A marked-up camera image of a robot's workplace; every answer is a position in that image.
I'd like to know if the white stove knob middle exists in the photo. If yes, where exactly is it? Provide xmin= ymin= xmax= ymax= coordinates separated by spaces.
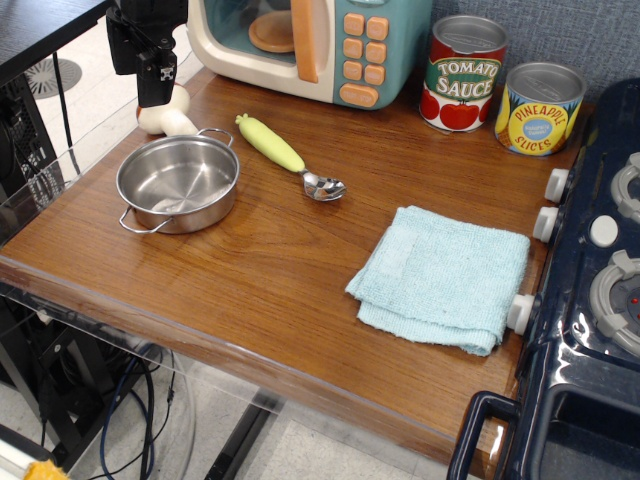
xmin=532 ymin=207 xmax=559 ymax=243

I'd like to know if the green handled metal spoon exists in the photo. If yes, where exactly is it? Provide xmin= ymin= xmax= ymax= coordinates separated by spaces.
xmin=235 ymin=114 xmax=347 ymax=202

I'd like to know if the white brown plush mushroom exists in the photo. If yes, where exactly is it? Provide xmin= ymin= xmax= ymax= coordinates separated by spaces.
xmin=136 ymin=84 xmax=198 ymax=136

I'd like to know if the black desk left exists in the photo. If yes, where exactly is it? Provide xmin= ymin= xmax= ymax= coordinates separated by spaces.
xmin=1 ymin=0 xmax=111 ymax=85

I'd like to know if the white stove knob top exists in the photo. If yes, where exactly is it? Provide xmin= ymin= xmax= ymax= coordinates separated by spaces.
xmin=544 ymin=168 xmax=570 ymax=204

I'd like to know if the pineapple slices can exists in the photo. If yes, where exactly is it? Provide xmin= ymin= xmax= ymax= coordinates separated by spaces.
xmin=494 ymin=62 xmax=587 ymax=157

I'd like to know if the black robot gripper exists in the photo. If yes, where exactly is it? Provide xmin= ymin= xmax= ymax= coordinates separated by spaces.
xmin=106 ymin=0 xmax=188 ymax=108

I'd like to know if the white stove knob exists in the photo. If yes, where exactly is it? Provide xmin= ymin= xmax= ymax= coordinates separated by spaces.
xmin=544 ymin=168 xmax=570 ymax=204
xmin=532 ymin=207 xmax=559 ymax=243
xmin=506 ymin=294 xmax=535 ymax=336

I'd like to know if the dark blue toy stove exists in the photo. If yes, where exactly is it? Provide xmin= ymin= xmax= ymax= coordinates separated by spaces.
xmin=448 ymin=79 xmax=639 ymax=479

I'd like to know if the yellow object bottom left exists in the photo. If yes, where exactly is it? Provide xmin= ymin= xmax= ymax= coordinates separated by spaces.
xmin=22 ymin=460 xmax=69 ymax=480

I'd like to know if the black computer tower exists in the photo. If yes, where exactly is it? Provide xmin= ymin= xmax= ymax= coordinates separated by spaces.
xmin=1 ymin=74 xmax=65 ymax=210

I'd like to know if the tomato sauce can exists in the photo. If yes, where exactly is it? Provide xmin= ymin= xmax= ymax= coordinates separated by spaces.
xmin=419 ymin=14 xmax=509 ymax=132

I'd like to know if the toy microwave teal cream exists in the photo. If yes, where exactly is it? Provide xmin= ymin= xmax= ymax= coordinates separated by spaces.
xmin=187 ymin=0 xmax=432 ymax=110

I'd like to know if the white stove knob bottom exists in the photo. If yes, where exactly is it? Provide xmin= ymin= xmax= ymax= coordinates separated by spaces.
xmin=506 ymin=294 xmax=535 ymax=336

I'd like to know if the light blue folded towel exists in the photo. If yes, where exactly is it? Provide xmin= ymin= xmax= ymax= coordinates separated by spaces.
xmin=345 ymin=206 xmax=530 ymax=357

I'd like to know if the blue cable under table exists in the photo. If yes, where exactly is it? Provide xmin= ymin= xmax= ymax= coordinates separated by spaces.
xmin=99 ymin=357 xmax=156 ymax=480

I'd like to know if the stainless steel pot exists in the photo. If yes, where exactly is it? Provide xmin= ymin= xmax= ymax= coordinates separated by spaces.
xmin=116 ymin=128 xmax=240 ymax=234

